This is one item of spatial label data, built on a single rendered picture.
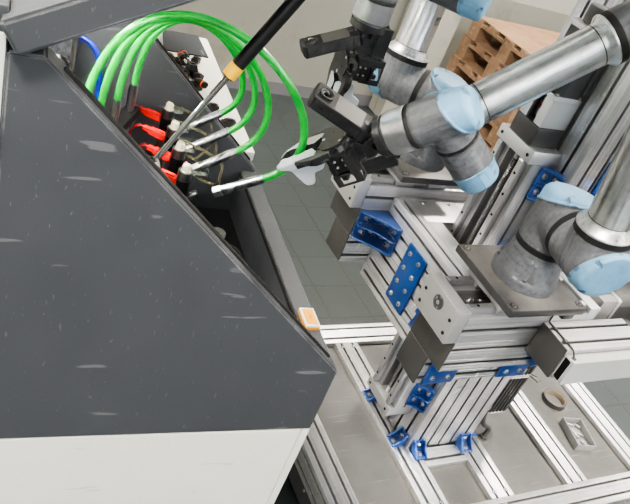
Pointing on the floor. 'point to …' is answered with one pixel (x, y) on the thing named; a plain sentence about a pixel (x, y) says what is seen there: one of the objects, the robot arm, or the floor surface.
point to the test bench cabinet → (139, 468)
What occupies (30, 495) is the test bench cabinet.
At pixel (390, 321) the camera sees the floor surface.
